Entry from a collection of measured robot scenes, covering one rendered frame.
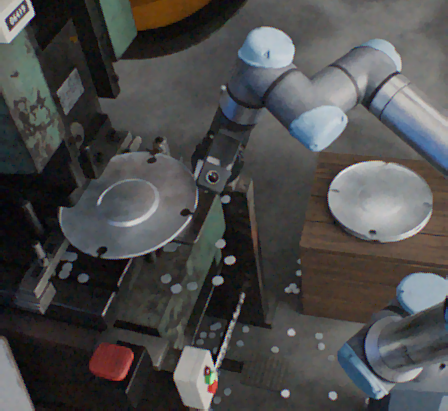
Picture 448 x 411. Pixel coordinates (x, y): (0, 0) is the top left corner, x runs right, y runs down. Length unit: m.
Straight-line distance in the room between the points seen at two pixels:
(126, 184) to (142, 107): 1.51
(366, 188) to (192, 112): 1.12
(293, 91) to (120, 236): 0.50
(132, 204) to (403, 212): 0.81
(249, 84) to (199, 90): 1.90
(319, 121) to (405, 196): 0.95
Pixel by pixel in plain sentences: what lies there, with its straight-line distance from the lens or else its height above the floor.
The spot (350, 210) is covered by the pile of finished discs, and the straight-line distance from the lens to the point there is 1.77.
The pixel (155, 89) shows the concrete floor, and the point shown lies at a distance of 2.90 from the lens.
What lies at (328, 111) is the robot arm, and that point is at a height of 1.12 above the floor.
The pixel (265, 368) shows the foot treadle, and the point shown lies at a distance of 1.73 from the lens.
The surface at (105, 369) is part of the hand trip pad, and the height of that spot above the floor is 0.76.
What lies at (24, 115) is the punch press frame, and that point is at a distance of 0.96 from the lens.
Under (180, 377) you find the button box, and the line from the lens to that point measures 1.23.
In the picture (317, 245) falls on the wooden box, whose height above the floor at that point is 0.35.
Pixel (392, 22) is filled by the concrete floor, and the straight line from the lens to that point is 3.21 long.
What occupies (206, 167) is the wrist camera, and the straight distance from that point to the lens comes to 1.01.
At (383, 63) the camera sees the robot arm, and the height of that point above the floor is 1.13.
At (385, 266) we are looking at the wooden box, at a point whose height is 0.31.
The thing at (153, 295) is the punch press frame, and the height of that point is 0.65.
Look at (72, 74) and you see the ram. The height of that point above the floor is 1.09.
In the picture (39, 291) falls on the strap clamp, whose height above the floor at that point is 0.74.
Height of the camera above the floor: 1.70
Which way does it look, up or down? 46 degrees down
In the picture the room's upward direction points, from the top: 10 degrees counter-clockwise
